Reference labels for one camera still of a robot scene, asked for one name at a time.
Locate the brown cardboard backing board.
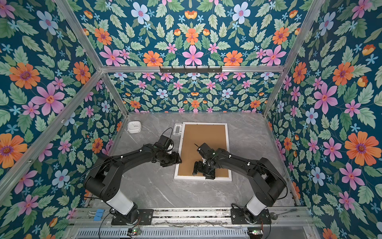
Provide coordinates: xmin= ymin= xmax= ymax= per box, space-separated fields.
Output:
xmin=177 ymin=123 xmax=230 ymax=178

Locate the white picture frame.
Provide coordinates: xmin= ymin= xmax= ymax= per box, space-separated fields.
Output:
xmin=173 ymin=121 xmax=232 ymax=182

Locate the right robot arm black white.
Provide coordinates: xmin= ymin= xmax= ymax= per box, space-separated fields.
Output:
xmin=193 ymin=143 xmax=287 ymax=224

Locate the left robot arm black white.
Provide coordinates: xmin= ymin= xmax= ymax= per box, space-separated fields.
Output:
xmin=84 ymin=144 xmax=182 ymax=225

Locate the white round device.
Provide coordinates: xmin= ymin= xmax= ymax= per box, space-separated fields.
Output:
xmin=127 ymin=120 xmax=142 ymax=134

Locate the blue binder clip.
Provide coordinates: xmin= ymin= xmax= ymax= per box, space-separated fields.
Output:
xmin=94 ymin=209 xmax=104 ymax=222

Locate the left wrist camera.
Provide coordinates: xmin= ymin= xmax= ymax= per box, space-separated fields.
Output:
xmin=156 ymin=135 xmax=174 ymax=152

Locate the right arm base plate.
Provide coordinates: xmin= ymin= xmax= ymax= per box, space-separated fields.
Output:
xmin=230 ymin=208 xmax=272 ymax=225

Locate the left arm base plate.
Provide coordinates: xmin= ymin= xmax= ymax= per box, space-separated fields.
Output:
xmin=110 ymin=209 xmax=154 ymax=226

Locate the white cable duct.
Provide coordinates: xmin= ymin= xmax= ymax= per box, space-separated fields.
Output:
xmin=74 ymin=228 xmax=249 ymax=239

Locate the black hook rail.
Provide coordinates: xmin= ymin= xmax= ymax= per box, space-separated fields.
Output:
xmin=159 ymin=66 xmax=223 ymax=74

